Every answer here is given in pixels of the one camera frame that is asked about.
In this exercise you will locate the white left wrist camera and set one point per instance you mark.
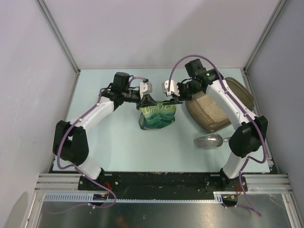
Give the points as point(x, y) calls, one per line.
point(145, 88)

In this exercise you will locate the black bag clip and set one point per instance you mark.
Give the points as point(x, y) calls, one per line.
point(167, 102)

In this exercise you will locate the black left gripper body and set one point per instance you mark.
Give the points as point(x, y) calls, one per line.
point(130, 96)

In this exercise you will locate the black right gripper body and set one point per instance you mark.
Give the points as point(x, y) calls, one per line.
point(186, 90)

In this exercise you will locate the white slotted cable duct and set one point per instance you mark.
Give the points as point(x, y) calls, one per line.
point(197, 197)

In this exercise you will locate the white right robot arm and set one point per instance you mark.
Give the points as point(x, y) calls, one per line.
point(248, 140)

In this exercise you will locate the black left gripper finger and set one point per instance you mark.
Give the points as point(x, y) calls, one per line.
point(140, 105)
point(147, 100)

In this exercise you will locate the beige cat litter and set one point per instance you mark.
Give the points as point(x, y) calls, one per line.
point(212, 109)

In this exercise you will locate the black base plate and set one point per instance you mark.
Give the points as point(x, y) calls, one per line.
point(209, 181)

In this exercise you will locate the green litter bag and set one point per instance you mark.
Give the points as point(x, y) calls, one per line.
point(157, 117)

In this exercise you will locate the brown plastic litter box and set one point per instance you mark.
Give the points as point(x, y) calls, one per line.
point(204, 120)

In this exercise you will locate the aluminium frame rail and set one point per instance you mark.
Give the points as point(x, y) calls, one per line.
point(57, 182)

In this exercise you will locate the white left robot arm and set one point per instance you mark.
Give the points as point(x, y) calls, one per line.
point(71, 145)

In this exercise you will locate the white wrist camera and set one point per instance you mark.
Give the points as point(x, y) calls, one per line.
point(170, 88)
point(145, 88)

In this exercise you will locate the metal scoop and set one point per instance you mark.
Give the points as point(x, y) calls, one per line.
point(212, 140)

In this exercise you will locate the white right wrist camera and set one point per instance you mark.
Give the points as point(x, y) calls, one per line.
point(170, 88)

